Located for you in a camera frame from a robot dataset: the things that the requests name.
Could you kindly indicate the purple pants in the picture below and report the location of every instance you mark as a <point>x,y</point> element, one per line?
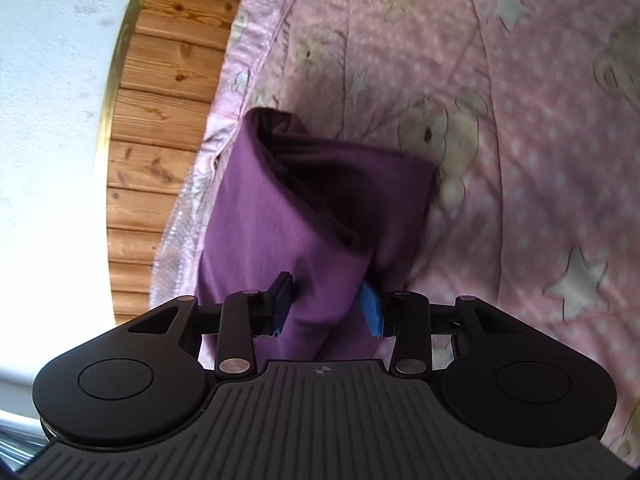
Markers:
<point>280,220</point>

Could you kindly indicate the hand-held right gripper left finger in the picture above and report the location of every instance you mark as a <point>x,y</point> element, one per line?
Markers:
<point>280,310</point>

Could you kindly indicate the clear bubble wrap sheet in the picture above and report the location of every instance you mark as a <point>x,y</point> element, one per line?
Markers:
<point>175,260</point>

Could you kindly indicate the metal bars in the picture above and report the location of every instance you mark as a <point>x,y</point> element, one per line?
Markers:
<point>17,440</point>

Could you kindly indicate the pink bear print blanket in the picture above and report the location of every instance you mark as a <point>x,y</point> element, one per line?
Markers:
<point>525,185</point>

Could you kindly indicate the wooden headboard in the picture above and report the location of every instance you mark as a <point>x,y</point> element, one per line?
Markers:
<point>150,110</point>

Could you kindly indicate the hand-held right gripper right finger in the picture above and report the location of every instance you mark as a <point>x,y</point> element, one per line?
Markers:
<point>372,310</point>

